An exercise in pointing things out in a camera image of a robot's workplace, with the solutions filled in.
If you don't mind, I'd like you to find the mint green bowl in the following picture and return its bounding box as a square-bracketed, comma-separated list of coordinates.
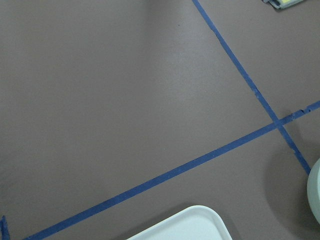
[307, 159, 320, 223]

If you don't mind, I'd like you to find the white bear-print tray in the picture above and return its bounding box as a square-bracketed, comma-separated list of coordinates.
[130, 205, 232, 240]

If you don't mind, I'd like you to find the grey folded cloth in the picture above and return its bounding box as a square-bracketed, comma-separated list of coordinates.
[262, 0, 303, 10]

